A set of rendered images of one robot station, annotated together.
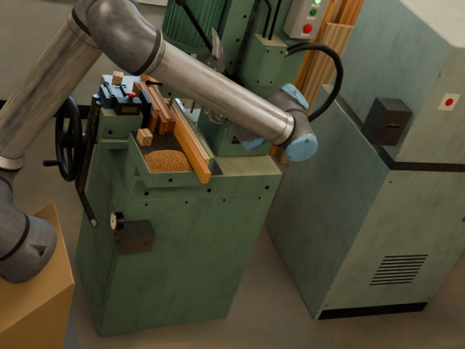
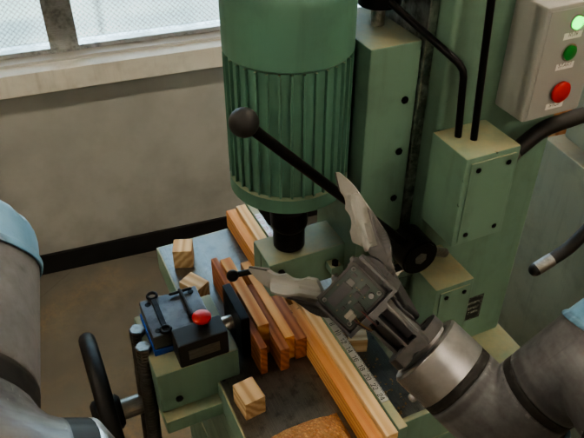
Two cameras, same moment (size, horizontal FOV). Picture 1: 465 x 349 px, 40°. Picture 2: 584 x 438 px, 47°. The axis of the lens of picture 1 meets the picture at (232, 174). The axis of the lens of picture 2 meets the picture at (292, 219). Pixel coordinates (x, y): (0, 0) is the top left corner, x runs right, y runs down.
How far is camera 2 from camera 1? 1.18 m
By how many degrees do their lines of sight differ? 9
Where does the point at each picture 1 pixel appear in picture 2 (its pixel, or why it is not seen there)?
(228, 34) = (376, 146)
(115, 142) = (194, 414)
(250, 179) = not seen: hidden behind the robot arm
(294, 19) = (525, 80)
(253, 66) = (449, 206)
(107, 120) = (166, 382)
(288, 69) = (517, 175)
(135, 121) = (223, 363)
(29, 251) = not seen: outside the picture
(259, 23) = (443, 108)
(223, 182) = (428, 421)
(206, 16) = (318, 129)
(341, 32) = not seen: hidden behind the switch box
